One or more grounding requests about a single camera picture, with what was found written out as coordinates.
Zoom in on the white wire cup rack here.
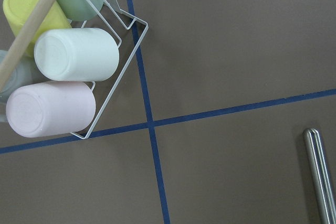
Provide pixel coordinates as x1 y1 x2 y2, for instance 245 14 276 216
72 0 149 140

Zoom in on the yellow plastic cup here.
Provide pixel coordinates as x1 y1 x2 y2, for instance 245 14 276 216
3 0 71 57

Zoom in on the steel handle utensil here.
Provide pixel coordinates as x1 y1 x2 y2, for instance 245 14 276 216
303 128 335 223

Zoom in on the pink plastic cup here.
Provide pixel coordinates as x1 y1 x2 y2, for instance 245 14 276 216
6 81 96 137

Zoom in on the wooden rack handle rod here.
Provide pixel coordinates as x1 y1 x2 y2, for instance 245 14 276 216
1 0 56 88

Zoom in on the grey-blue plastic cup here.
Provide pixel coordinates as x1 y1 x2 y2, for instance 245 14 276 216
0 49 37 123

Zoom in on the white plastic cup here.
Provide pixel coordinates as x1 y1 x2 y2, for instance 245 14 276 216
34 28 119 81

